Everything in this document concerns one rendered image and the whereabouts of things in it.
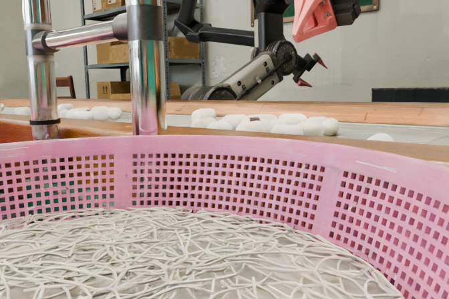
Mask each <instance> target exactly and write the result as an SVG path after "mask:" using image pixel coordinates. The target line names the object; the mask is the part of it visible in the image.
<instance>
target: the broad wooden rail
mask: <svg viewBox="0 0 449 299"><path fill-rule="evenodd" d="M0 103H2V104H3V105H4V106H5V107H29V108H30V102H29V98H4V99H0ZM69 103H70V104H72V105H73V106H74V109H76V108H89V109H92V108H94V107H101V106H106V107H119V108H120V109H121V110H122V112H124V113H131V112H132V108H131V99H57V106H59V105H60V104H69ZM205 108H212V109H214V110H215V111H216V117H224V116H226V115H236V114H244V115H246V116H248V115H255V114H272V115H275V116H276V117H277V118H279V116H280V115H282V114H284V113H301V114H303V115H305V116H306V117H307V119H308V118H310V117H322V116H323V117H327V118H334V119H336V120H337V121H338V122H341V123H370V124H385V125H413V126H428V127H449V103H419V102H358V101H236V100H175V99H166V114H168V115H192V113H193V112H194V111H196V110H198V109H205Z"/></svg>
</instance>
